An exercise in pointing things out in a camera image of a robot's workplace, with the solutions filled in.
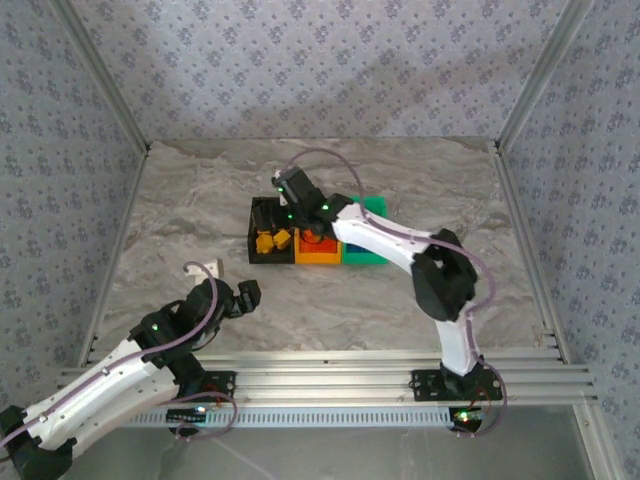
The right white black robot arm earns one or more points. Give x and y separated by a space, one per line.
445 280

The blue lego brick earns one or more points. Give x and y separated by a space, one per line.
357 249

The left small circuit board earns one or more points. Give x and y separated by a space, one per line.
185 415

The aluminium corner post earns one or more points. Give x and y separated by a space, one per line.
542 75
102 75

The right small circuit board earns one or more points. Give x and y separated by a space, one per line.
467 416

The black plastic bin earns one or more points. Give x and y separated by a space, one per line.
270 215

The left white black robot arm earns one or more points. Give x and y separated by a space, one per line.
100 395

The orange lego brick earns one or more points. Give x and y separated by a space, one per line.
308 234
311 246
330 246

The wide aluminium base rail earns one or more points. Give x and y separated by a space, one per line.
325 380

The green plastic bin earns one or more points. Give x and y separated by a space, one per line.
372 206

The aluminium frame leg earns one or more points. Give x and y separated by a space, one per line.
597 445

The orange-yellow plastic bin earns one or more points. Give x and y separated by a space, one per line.
317 258

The aluminium side rail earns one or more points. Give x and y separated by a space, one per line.
117 250
521 225

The small circuit board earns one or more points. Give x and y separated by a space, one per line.
467 416
185 415

